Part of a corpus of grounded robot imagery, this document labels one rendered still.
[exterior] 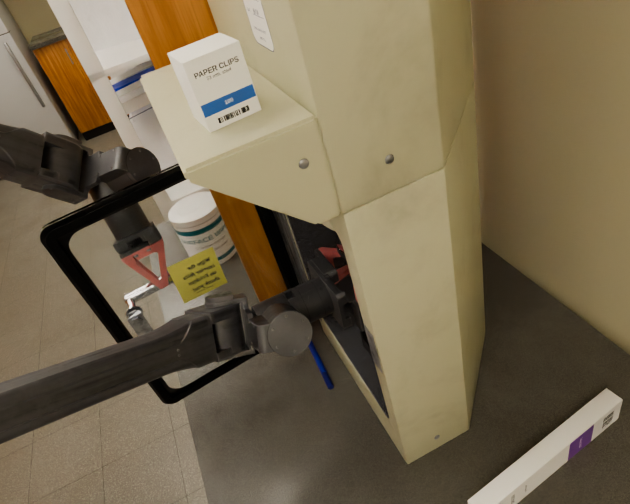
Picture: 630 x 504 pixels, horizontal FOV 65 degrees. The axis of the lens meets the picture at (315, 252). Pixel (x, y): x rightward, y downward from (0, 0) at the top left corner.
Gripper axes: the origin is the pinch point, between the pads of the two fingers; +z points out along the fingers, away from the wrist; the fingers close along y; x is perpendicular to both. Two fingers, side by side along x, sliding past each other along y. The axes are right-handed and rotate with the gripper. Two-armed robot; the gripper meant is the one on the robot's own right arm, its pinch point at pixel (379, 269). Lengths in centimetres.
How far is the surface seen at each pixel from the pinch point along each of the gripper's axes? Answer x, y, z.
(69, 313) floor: 118, 213, -99
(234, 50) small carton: -37.7, -11.4, -15.0
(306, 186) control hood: -26.6, -16.5, -13.3
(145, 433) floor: 119, 103, -70
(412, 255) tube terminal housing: -14.4, -16.5, -3.7
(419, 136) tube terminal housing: -27.3, -16.9, -2.0
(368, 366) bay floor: 16.4, -1.9, -5.4
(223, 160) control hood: -31.4, -16.5, -19.4
